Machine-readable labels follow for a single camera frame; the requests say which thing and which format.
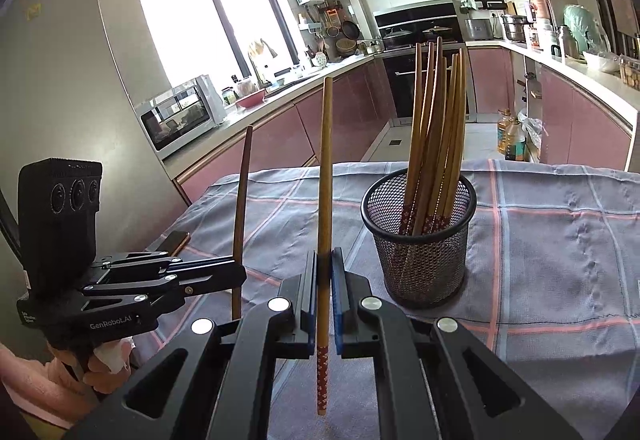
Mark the pink sleeve left forearm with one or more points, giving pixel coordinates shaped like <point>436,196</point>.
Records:
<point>46,391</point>

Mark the grey plaid tablecloth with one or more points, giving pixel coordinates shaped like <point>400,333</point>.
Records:
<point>546,275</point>

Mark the steel cooking pot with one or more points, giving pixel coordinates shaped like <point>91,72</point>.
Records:
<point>514,28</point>

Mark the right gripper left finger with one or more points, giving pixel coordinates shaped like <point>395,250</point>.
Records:
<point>213,381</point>

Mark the cooking oil bottle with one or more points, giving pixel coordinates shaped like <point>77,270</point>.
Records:
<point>503,125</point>

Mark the black mesh utensil cup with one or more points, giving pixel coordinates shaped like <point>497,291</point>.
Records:
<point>419,239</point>

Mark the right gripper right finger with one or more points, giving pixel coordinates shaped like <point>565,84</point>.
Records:
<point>434,380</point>

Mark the red-patterned wooden chopstick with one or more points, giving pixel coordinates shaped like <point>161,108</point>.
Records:
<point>324,246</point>

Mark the white microwave oven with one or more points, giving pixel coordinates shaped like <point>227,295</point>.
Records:
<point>175,118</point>

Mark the black built-in oven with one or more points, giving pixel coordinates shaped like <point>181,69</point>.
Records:
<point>402,28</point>

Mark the chopstick in cup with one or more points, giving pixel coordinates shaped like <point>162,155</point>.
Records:
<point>414,153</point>
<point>435,112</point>
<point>440,186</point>
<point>457,144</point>

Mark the left hand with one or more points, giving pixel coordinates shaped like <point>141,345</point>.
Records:
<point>108,368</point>

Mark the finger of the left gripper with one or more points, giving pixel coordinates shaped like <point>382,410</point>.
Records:
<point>145,262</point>
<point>170,283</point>

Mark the plain wooden chopstick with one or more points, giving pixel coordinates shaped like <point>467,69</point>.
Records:
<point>239,223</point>

